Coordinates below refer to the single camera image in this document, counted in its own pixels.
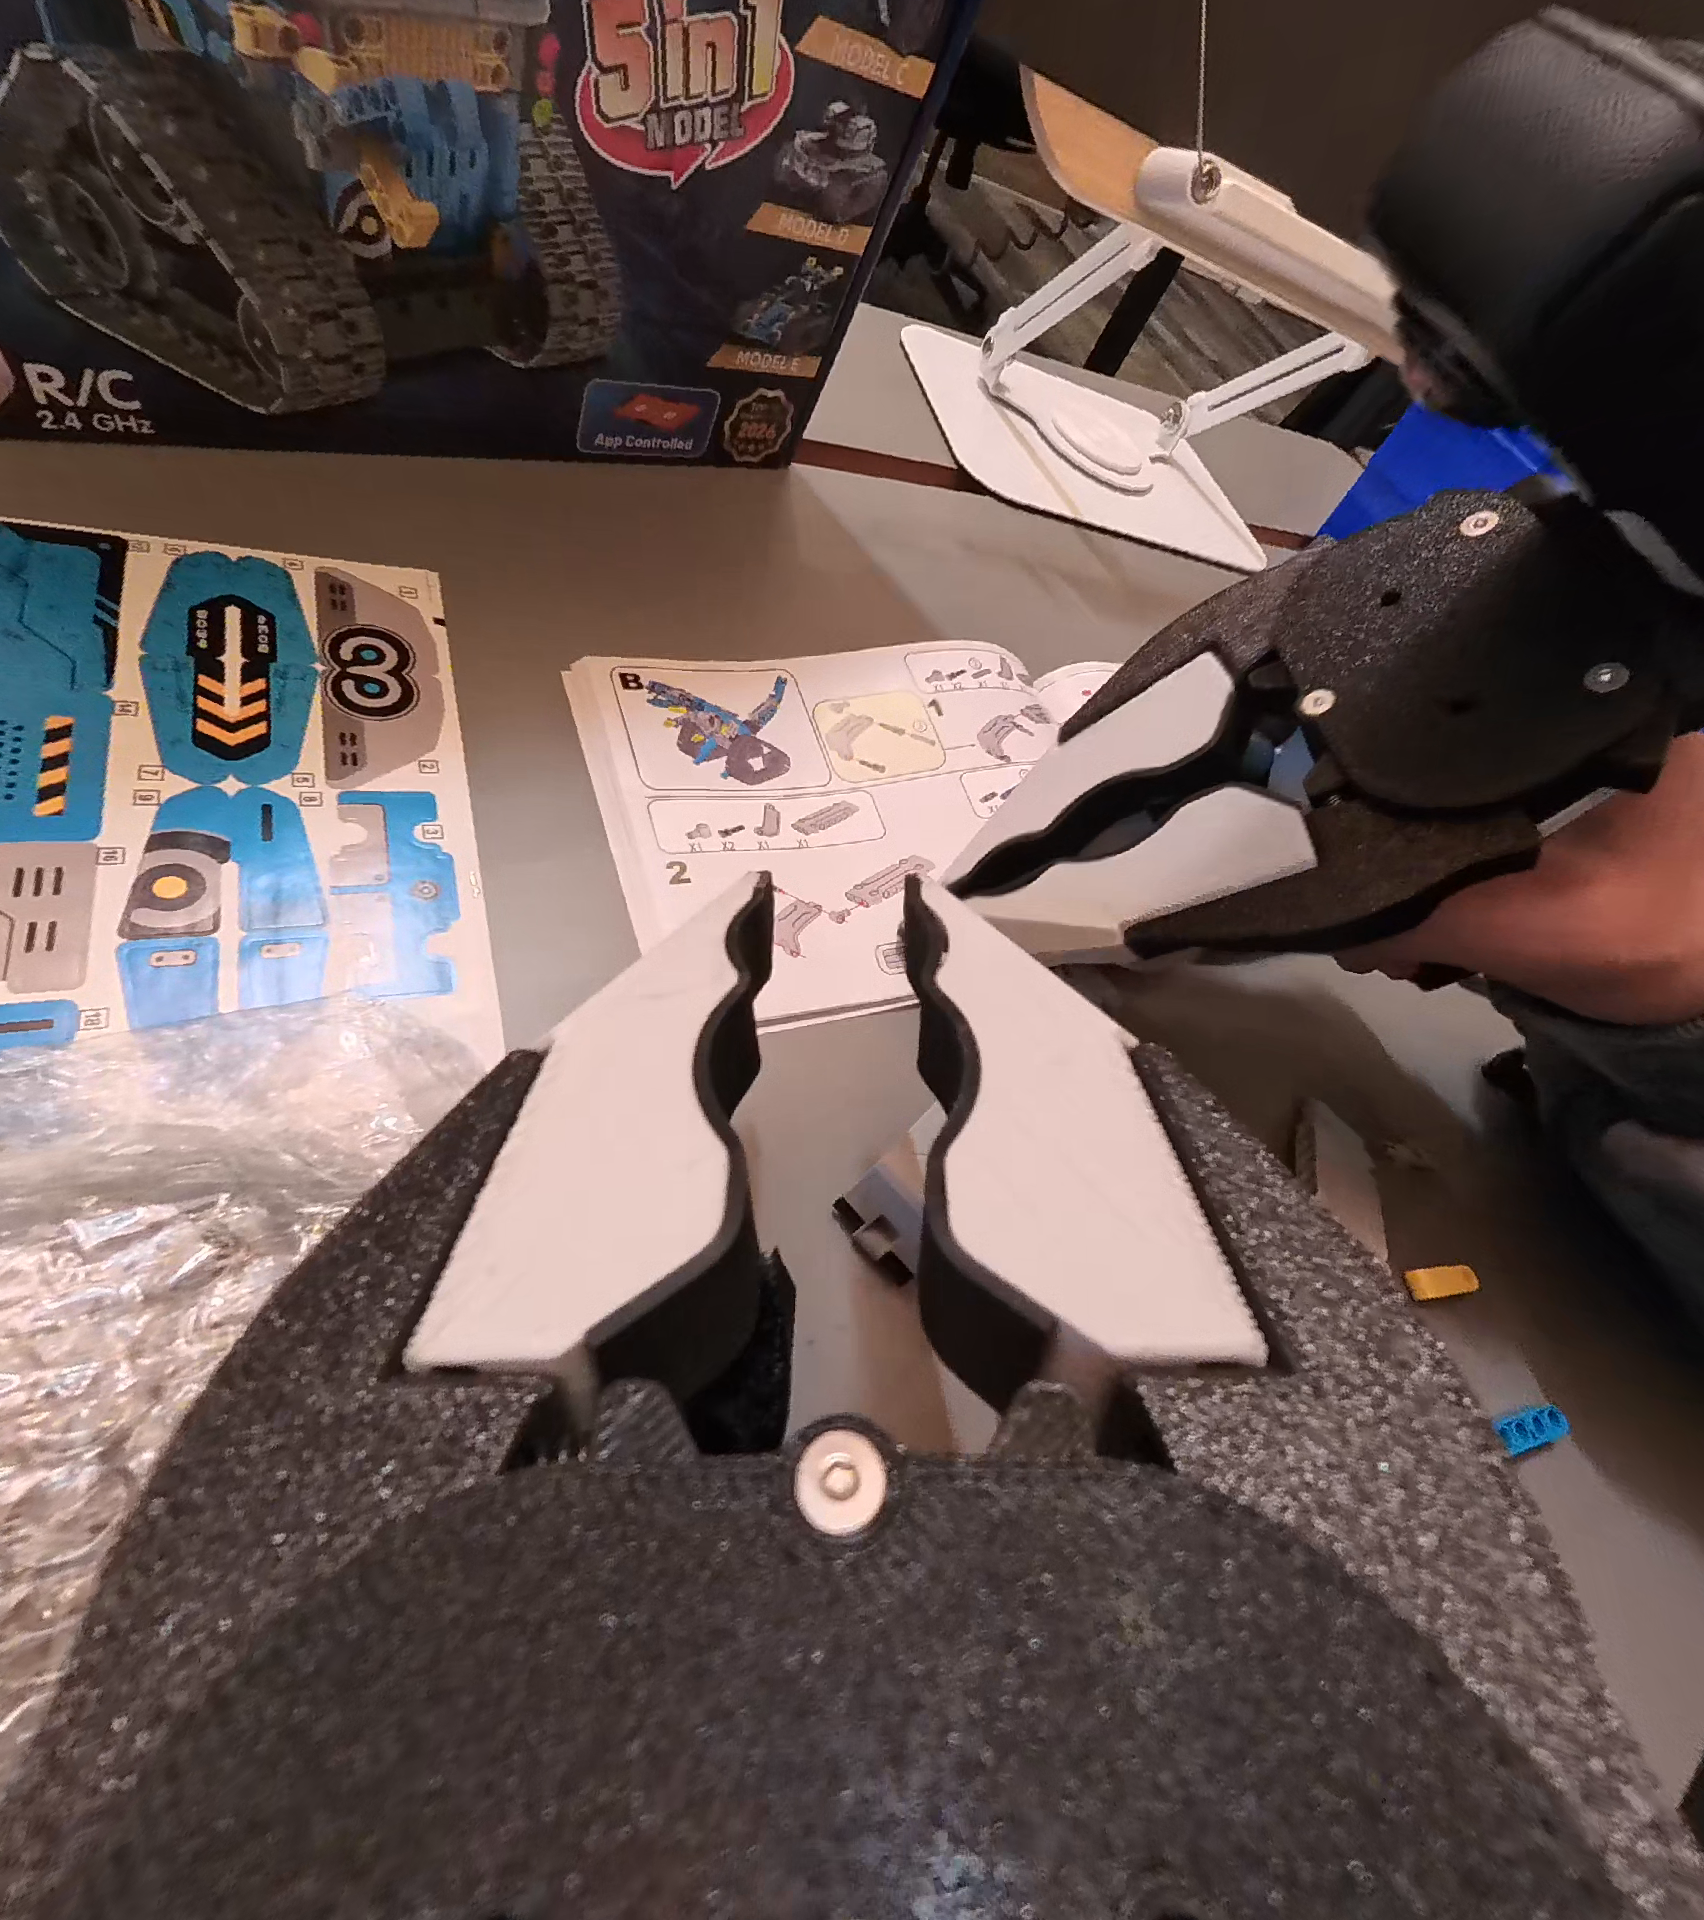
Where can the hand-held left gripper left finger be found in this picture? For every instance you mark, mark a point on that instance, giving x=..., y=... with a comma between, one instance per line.
x=583, y=1202

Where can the crumpled clear plastic bag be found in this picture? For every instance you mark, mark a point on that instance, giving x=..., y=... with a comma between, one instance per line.
x=116, y=1276

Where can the person's right forearm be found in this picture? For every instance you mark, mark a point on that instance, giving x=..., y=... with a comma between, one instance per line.
x=1692, y=1172

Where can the dark blue toy box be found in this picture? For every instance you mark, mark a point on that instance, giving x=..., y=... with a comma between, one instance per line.
x=344, y=225

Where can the yellow wedge brick piece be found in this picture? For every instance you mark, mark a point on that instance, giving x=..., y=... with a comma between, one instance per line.
x=1437, y=1282

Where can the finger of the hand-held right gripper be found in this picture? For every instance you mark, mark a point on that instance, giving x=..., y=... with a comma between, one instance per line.
x=1121, y=743
x=1181, y=887

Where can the blue sticker sheet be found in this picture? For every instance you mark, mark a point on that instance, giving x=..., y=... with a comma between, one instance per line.
x=194, y=781

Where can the grey desk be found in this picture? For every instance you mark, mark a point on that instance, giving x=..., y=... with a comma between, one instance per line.
x=643, y=572

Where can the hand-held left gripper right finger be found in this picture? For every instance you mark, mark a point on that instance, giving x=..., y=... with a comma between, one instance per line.
x=1092, y=1202

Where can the person's right hand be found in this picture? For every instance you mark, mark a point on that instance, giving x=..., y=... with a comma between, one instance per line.
x=1631, y=915

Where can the blue plastic bin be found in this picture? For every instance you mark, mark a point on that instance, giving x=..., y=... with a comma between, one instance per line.
x=1406, y=481

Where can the open instruction booklet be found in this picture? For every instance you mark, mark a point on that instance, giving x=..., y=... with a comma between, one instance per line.
x=732, y=751

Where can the grey brick panel assembly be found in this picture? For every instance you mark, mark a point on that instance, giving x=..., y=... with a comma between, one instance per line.
x=884, y=1222

